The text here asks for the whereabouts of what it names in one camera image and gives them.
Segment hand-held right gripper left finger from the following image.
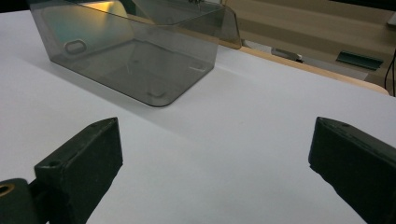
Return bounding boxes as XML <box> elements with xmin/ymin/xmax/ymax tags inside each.
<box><xmin>33</xmin><ymin>117</ymin><xmax>124</xmax><ymax>224</ymax></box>

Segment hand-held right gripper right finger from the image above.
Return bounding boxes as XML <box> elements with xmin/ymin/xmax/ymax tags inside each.
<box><xmin>307</xmin><ymin>116</ymin><xmax>396</xmax><ymax>224</ymax></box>

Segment transparent grey lidded box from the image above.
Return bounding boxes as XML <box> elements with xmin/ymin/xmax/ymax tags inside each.
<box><xmin>26</xmin><ymin>0</ymin><xmax>243</xmax><ymax>108</ymax></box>

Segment light wooden desk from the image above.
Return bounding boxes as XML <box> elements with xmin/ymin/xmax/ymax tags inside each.
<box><xmin>222</xmin><ymin>0</ymin><xmax>396</xmax><ymax>91</ymax></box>

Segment dark green flat object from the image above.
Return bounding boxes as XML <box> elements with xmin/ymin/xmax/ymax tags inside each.
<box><xmin>335</xmin><ymin>49</ymin><xmax>385</xmax><ymax>72</ymax></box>

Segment hanging black cables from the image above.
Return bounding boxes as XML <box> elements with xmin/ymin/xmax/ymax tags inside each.
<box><xmin>384</xmin><ymin>48</ymin><xmax>396</xmax><ymax>98</ymax></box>

